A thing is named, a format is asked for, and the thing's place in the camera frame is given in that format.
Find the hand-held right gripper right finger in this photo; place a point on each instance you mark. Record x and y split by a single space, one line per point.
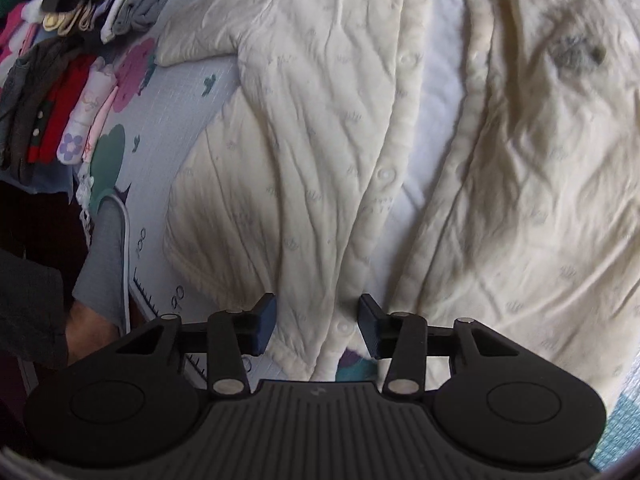
369 327

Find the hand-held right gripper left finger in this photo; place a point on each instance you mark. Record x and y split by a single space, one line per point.
265 322

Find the cream quilted jacket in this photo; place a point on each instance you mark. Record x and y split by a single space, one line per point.
300 110

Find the row of folded clothes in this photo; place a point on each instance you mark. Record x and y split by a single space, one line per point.
45 110

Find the grey slipper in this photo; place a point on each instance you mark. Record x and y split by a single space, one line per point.
107 260

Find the person's foot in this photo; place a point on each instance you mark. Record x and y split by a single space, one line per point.
90 331

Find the white lace cloth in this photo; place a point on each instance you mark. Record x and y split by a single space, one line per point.
85 187

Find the dark trouser leg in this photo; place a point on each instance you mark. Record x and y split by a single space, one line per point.
25 305

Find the patterned play mat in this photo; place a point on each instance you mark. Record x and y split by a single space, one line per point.
200 75

